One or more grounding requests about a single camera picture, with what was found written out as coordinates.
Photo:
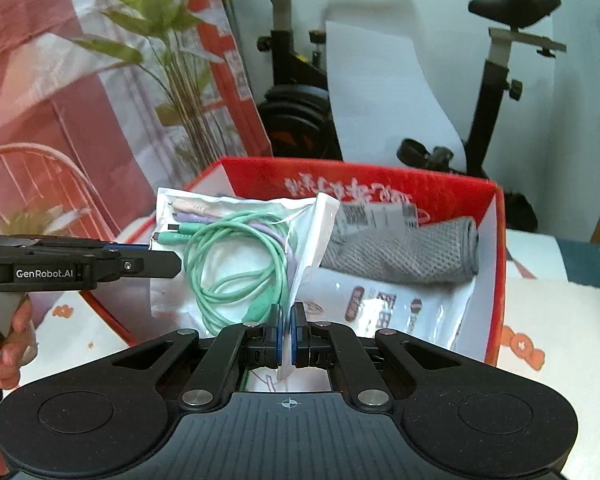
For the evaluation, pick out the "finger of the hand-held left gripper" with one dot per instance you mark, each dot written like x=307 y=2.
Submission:
x=127 y=247
x=152 y=265

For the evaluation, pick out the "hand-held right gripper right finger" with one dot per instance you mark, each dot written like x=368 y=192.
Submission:
x=295 y=334

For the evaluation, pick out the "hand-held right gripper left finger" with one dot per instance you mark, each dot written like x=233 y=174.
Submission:
x=278 y=334

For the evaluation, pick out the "white face mask packet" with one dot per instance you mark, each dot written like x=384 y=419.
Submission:
x=405 y=310

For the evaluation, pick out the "red cardboard box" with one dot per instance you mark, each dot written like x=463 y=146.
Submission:
x=455 y=195

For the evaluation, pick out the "person's left hand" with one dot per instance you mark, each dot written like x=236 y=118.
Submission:
x=24 y=340

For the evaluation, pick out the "grey folded towel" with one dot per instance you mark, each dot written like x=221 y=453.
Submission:
x=410 y=255

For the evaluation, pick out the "clear packet with white label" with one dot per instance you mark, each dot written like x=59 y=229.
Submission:
x=375 y=217

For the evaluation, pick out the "tall green bamboo plant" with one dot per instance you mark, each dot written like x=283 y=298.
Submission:
x=180 y=75

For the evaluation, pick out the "pink printed curtain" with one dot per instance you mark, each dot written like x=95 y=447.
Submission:
x=40 y=85

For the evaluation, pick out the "black exercise bike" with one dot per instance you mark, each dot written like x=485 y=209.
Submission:
x=292 y=110

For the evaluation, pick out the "white paper sheet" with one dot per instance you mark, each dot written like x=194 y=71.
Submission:
x=380 y=90

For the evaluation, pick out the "white printed blanket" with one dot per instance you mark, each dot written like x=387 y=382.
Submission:
x=555 y=310

